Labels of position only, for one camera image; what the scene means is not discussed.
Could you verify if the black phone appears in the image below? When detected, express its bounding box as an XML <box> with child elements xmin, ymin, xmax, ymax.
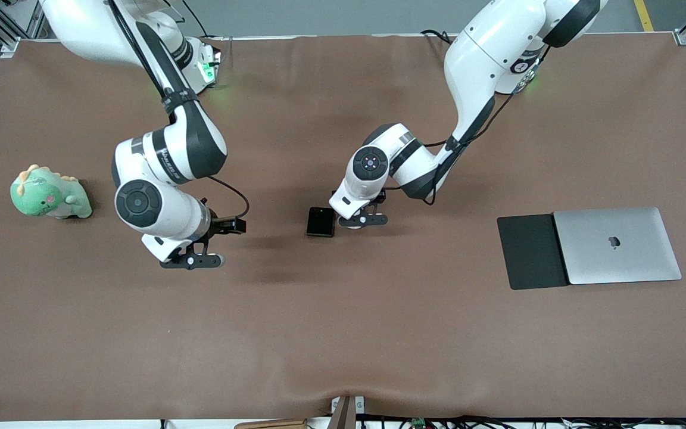
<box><xmin>306</xmin><ymin>207</ymin><xmax>336</xmax><ymax>238</ymax></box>

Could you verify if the black mouse pad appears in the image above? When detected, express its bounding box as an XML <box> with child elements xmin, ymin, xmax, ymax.
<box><xmin>497</xmin><ymin>214</ymin><xmax>570</xmax><ymax>291</ymax></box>

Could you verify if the brown table cover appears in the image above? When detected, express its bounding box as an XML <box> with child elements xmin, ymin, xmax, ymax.
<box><xmin>0</xmin><ymin>33</ymin><xmax>686</xmax><ymax>421</ymax></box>

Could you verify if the green dinosaur plush toy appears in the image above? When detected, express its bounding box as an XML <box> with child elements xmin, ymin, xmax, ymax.
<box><xmin>10</xmin><ymin>164</ymin><xmax>93</xmax><ymax>220</ymax></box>

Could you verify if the brown wooden plank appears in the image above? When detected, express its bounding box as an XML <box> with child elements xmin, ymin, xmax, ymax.
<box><xmin>234</xmin><ymin>418</ymin><xmax>308</xmax><ymax>429</ymax></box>

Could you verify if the silver laptop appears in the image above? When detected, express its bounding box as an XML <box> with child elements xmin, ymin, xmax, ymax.
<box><xmin>553</xmin><ymin>206</ymin><xmax>683</xmax><ymax>286</ymax></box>

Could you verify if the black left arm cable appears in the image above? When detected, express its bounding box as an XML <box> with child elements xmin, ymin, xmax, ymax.
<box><xmin>423</xmin><ymin>46</ymin><xmax>552</xmax><ymax>207</ymax></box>

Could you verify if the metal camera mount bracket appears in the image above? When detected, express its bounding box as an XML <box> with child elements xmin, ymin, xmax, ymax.
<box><xmin>330</xmin><ymin>395</ymin><xmax>366</xmax><ymax>429</ymax></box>

